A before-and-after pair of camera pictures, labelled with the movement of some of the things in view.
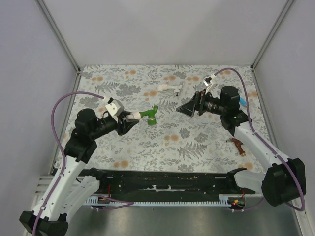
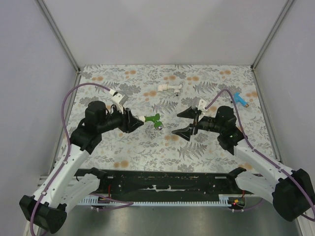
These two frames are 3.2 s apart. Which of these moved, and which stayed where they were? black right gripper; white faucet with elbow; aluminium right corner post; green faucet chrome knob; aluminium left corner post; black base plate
Moved: green faucet chrome knob; black right gripper
Stayed: aluminium right corner post; black base plate; white faucet with elbow; aluminium left corner post
